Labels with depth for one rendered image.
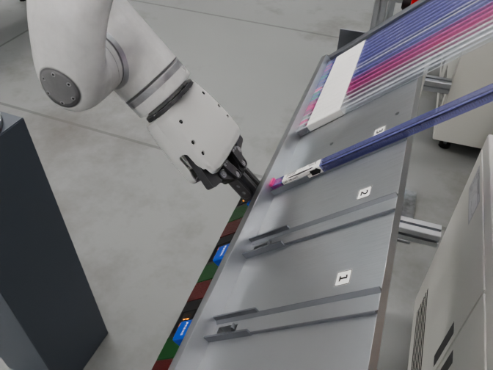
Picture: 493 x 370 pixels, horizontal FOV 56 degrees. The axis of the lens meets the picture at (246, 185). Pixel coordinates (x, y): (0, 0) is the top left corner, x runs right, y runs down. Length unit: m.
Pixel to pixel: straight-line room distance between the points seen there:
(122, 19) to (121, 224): 1.11
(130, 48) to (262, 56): 1.93
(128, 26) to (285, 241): 0.29
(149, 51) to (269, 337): 0.34
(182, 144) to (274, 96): 1.60
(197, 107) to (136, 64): 0.09
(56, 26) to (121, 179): 1.31
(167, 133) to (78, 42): 0.15
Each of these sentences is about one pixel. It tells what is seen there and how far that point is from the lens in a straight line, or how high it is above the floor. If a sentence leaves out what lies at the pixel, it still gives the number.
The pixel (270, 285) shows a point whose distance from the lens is 0.48.
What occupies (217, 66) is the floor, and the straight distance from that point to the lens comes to 2.38.
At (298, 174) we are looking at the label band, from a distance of 0.59.
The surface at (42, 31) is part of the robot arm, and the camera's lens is 0.50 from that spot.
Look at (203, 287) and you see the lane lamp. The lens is 0.60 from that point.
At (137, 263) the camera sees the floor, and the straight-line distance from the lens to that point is 1.48.
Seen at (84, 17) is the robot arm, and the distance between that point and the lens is 0.47.
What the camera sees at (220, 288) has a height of 0.73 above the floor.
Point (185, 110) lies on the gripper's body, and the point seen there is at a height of 0.83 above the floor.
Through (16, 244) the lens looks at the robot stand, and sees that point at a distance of 0.95.
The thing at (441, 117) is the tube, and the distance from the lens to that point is 0.51.
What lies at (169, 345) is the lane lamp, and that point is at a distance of 0.57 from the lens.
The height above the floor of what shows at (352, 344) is 0.84.
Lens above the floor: 1.15
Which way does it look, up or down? 43 degrees down
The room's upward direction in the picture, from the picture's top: straight up
